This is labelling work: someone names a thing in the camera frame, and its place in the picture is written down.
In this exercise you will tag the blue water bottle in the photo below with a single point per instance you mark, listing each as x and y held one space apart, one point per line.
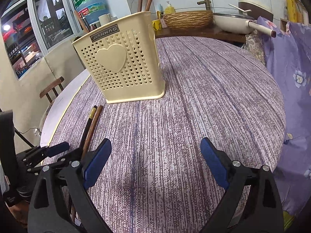
91 9

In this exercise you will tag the purple striped tablecloth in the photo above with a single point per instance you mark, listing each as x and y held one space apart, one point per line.
156 179

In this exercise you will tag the wooden chair with cushion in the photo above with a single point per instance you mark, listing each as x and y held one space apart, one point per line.
52 87

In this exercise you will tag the wooden handled spoon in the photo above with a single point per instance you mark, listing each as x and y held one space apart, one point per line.
81 22

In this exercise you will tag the brass faucet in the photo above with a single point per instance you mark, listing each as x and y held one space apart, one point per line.
206 3

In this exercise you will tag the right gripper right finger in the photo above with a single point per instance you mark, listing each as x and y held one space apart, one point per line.
232 176

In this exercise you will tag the yellow roll package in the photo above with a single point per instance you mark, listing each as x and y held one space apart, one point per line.
291 11

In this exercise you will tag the yellow mug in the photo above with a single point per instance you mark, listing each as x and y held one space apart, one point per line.
157 25

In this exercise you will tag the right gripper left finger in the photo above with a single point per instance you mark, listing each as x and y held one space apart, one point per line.
79 177

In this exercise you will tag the black chopstick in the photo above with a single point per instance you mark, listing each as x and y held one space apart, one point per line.
86 23

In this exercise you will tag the yellow soap bottle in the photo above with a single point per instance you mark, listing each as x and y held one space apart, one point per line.
169 9

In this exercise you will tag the cream perforated utensil holder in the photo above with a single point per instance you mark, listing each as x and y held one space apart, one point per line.
122 59

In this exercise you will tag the purple floral cloth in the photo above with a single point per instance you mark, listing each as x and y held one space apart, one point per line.
287 58

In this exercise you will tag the woven basket sink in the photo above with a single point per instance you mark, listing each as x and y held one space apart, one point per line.
189 19

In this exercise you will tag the white pan with handle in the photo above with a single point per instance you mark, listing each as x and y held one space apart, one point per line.
240 23

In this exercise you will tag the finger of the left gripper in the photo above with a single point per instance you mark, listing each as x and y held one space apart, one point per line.
35 155
61 162

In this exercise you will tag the dark gold-tipped chopstick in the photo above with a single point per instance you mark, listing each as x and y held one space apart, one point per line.
87 126

